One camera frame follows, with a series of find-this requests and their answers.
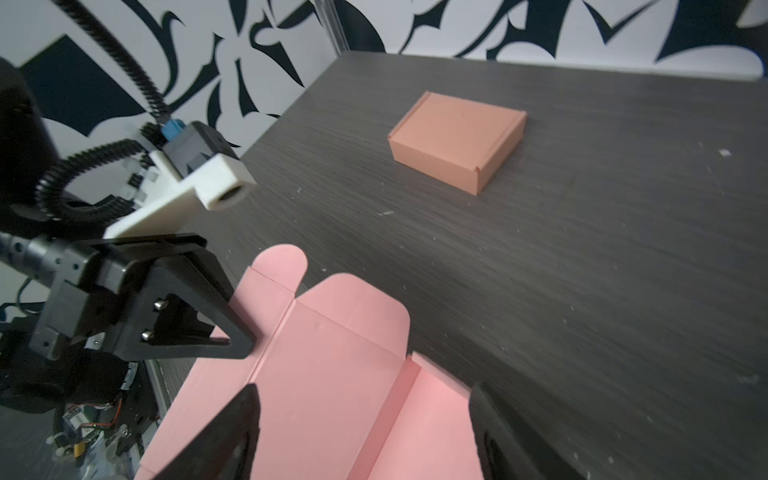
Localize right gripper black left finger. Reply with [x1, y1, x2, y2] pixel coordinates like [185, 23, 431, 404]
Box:
[155, 384, 261, 480]

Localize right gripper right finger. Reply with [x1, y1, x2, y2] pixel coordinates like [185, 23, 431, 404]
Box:
[469, 385, 584, 480]

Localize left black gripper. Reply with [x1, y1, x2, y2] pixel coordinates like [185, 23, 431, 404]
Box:
[26, 234, 257, 361]

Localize pink cardboard box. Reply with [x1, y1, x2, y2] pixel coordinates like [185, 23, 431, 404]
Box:
[137, 244, 482, 479]

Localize orange cardboard box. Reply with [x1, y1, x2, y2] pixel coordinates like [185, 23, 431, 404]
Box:
[387, 91, 527, 196]

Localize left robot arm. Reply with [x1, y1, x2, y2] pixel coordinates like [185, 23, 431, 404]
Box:
[1, 1, 257, 413]

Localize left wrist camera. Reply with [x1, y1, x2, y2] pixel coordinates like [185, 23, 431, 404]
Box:
[104, 120, 257, 239]

